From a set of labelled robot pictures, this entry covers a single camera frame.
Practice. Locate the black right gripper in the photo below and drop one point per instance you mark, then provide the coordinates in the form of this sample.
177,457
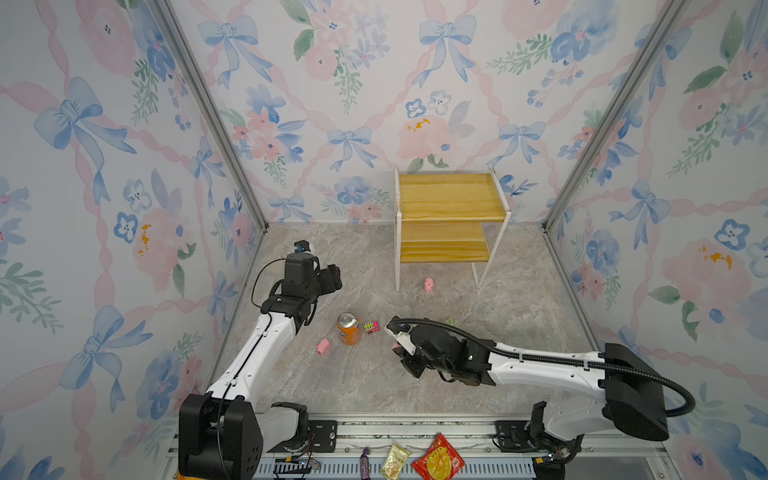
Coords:
409,364

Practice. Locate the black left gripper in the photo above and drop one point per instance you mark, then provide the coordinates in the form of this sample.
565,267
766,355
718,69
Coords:
330,278

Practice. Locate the pink pig toy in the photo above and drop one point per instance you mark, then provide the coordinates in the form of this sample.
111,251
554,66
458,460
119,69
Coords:
323,346
429,284

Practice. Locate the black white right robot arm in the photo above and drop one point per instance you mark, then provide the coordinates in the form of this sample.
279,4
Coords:
612,389

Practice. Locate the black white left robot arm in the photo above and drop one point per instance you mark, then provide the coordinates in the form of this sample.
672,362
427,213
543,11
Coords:
221,435

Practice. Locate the wooden two-tier shelf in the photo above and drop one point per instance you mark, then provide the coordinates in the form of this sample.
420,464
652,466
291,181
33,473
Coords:
449,218

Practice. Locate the orange soda can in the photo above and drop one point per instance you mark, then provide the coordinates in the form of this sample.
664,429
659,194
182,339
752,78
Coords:
350,328

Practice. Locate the pink green toy truck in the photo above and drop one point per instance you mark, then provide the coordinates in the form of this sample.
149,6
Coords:
371,327

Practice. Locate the red snack packet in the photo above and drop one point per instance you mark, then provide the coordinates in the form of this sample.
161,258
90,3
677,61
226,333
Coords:
440,462

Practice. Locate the yellow green snack packet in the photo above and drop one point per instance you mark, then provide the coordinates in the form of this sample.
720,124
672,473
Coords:
395,461

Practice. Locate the purple small bottle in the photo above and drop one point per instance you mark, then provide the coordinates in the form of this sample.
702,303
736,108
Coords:
364,464

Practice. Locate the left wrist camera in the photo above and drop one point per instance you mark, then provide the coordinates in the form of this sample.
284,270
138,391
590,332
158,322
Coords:
304,246

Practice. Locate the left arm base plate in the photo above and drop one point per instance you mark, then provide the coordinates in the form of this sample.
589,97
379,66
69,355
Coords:
317,436

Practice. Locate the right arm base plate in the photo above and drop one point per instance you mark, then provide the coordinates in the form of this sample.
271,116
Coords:
523,436

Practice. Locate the aluminium front rail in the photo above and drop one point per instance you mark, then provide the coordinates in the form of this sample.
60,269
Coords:
603,455

